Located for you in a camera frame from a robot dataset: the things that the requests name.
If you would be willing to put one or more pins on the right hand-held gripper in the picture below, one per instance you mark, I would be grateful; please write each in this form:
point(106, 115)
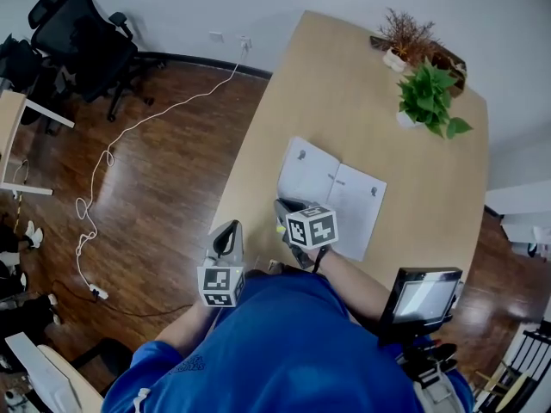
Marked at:
point(311, 228)

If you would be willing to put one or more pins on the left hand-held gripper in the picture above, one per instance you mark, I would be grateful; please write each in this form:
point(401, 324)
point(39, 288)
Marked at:
point(221, 280)

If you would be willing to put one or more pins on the white book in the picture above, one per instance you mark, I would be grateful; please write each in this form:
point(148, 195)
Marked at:
point(353, 205)

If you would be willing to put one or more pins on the person's right forearm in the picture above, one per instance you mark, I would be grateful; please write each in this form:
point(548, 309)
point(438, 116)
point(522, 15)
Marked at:
point(355, 286)

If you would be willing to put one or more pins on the person's left forearm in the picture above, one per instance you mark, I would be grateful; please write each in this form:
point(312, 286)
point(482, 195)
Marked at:
point(189, 329)

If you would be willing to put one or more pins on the person's blue shirt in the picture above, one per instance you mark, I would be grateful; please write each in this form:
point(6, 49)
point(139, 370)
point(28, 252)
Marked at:
point(284, 351)

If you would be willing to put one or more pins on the white power strip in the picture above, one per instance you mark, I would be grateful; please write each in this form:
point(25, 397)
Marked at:
point(99, 292)

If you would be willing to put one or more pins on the black chest-mounted monitor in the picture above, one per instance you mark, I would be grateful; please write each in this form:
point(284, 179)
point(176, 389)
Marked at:
point(424, 301)

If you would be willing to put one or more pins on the green plant in white pot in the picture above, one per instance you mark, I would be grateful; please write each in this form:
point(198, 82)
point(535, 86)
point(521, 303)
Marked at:
point(426, 97)

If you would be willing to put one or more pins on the white chair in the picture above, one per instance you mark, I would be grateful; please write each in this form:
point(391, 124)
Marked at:
point(56, 377)

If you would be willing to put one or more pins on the white cabinet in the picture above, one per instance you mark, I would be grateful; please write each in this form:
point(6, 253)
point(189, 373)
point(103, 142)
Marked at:
point(521, 213)

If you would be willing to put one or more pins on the dried brown plant white pot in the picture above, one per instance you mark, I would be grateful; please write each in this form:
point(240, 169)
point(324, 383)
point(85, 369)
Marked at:
point(406, 37)

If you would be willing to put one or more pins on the black metal rack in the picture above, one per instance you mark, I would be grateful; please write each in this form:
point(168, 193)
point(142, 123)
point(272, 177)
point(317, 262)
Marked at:
point(527, 359)

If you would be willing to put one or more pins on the white-legged wooden desk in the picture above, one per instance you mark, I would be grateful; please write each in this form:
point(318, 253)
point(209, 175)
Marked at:
point(10, 123)

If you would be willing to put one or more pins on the black office chair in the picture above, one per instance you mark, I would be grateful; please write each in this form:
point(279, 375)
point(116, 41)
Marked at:
point(92, 45)

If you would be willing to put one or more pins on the black bag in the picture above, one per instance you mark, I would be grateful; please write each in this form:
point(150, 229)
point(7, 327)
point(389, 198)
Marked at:
point(17, 65)

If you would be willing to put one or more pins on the black monitor mount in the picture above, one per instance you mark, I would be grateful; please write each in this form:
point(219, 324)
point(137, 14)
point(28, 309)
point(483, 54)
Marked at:
point(428, 359)

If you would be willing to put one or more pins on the white wall outlet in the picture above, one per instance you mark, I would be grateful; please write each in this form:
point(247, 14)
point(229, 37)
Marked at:
point(245, 42)
point(216, 37)

